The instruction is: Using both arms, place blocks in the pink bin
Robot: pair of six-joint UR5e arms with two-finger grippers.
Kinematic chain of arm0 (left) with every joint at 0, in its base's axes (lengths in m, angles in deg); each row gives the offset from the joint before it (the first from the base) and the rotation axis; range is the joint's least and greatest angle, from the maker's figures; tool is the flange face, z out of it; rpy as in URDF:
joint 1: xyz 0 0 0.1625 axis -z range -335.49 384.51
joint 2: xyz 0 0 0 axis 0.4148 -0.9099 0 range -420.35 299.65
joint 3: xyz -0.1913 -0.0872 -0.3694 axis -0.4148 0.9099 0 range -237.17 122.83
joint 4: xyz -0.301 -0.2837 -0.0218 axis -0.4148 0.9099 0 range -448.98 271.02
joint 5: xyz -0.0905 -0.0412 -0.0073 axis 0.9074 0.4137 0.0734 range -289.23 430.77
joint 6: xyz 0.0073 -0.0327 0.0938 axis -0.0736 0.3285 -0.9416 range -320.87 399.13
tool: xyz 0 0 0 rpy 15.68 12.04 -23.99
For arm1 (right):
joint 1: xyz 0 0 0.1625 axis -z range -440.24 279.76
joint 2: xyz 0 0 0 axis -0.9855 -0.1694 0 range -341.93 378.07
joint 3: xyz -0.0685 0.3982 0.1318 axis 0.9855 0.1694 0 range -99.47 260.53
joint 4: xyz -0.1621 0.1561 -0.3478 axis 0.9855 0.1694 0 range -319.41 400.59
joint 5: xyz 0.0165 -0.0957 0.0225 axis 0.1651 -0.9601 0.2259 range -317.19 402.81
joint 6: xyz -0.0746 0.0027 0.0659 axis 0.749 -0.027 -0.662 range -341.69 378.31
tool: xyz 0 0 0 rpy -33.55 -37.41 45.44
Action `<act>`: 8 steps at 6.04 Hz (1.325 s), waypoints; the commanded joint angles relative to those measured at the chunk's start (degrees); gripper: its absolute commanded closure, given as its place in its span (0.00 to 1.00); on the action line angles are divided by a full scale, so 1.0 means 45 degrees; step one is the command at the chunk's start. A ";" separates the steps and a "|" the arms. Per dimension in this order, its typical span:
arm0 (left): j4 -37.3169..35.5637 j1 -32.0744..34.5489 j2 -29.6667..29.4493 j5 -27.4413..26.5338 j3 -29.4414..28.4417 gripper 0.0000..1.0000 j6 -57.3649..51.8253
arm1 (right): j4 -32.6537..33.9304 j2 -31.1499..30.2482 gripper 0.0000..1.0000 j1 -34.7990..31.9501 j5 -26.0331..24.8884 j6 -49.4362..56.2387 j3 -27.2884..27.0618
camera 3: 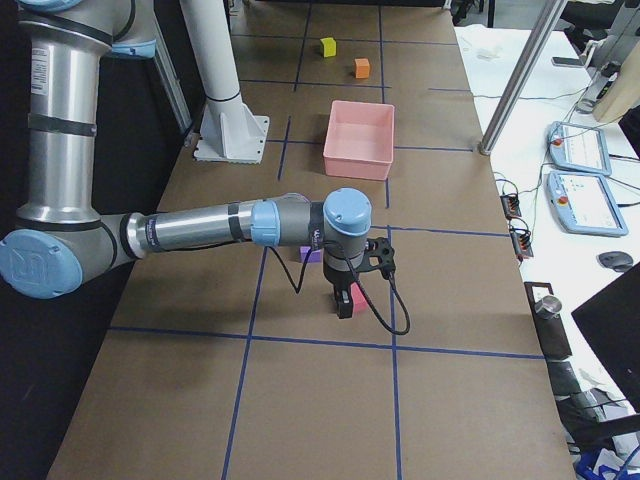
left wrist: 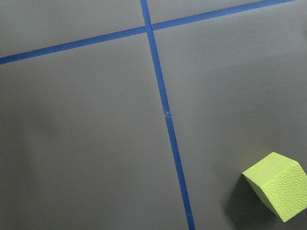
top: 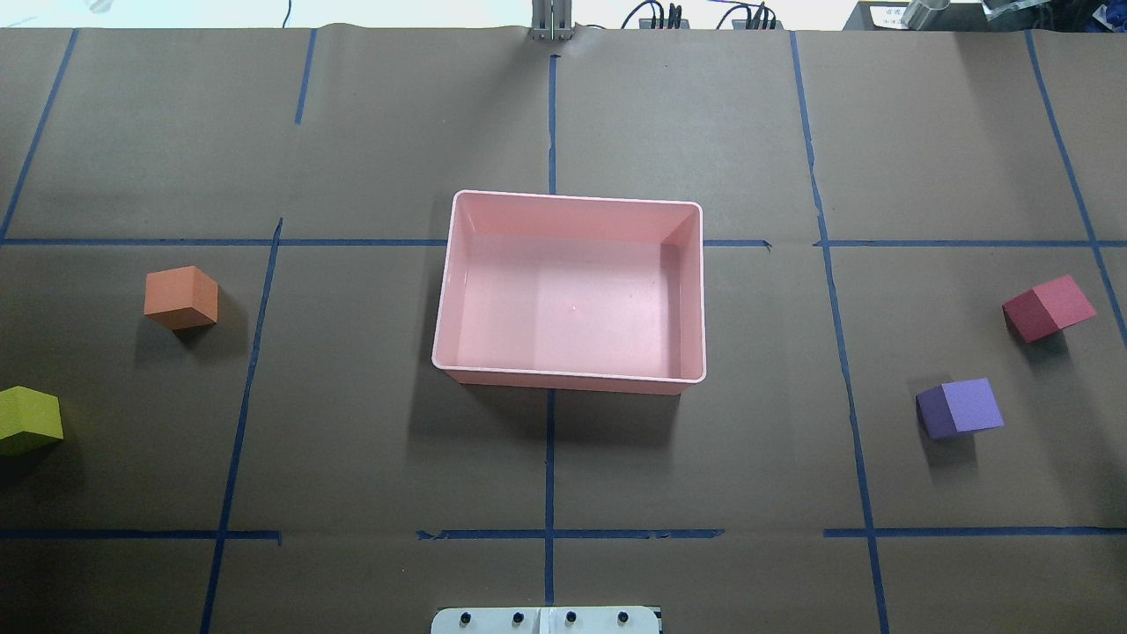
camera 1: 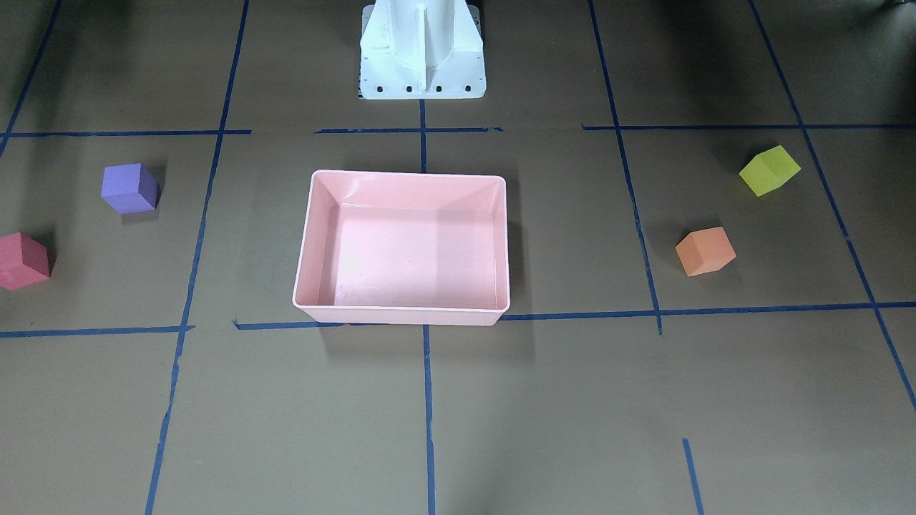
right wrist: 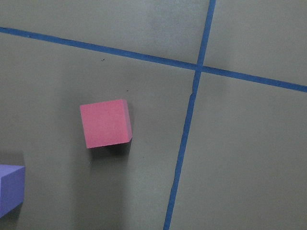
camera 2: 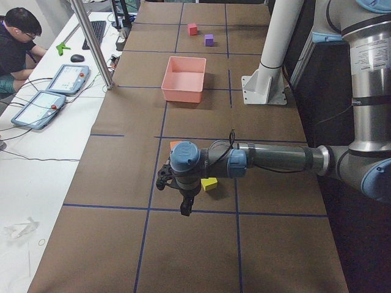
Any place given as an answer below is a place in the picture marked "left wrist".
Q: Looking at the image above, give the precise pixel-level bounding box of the yellow-green foam block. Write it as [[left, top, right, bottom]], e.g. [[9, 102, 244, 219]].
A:
[[242, 152, 307, 222]]

